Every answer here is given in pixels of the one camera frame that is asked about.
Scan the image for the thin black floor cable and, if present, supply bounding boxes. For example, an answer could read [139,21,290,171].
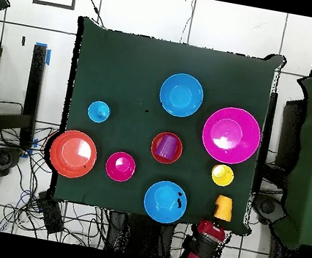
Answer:
[74,0,110,28]

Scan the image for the black stand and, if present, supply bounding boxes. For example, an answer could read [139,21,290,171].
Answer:
[0,37,50,152]
[251,90,307,201]

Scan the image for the small red bowl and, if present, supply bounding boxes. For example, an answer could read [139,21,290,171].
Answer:
[148,129,186,166]

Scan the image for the blue bowl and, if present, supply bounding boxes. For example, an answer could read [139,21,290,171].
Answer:
[156,70,207,121]
[140,177,190,227]

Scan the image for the floor cables tangle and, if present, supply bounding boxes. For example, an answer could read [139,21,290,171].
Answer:
[0,116,125,250]

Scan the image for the blue cup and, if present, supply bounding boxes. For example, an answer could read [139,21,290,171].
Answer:
[86,99,113,125]

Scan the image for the yellow cup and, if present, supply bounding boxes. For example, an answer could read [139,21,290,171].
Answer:
[209,162,236,188]

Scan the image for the dark green tablecloth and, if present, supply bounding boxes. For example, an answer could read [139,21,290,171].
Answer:
[46,15,286,237]

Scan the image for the large pink bowl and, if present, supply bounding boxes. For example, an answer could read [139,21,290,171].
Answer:
[197,103,266,169]

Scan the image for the orange cup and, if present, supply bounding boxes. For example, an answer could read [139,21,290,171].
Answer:
[211,193,236,223]

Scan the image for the small magenta bowl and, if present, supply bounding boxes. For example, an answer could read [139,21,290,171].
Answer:
[103,149,138,185]

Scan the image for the black power brick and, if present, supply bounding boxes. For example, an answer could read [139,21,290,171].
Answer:
[30,189,70,237]

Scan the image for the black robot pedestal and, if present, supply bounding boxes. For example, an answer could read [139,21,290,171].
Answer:
[103,209,187,258]

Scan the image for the purple ribbed cup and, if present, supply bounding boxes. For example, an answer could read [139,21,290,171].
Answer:
[152,132,180,161]

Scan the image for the large orange bowl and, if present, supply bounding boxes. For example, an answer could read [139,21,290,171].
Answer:
[45,126,101,183]

